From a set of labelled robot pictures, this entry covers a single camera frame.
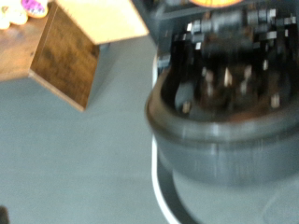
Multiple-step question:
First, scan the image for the brown wooden box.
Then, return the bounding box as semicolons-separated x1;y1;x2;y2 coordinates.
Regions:
29;0;150;112

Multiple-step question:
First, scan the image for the colourful flower toy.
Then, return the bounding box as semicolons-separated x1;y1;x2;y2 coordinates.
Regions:
0;0;50;31

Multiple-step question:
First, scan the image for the brown wooden table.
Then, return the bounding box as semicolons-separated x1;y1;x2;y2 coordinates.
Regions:
0;1;59;83

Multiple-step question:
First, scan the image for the black Keurig coffee machine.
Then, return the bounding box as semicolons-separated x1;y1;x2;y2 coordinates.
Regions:
144;0;299;224

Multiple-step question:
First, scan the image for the silver Keurig lid handle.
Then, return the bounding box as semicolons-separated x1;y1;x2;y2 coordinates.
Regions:
150;55;183;224

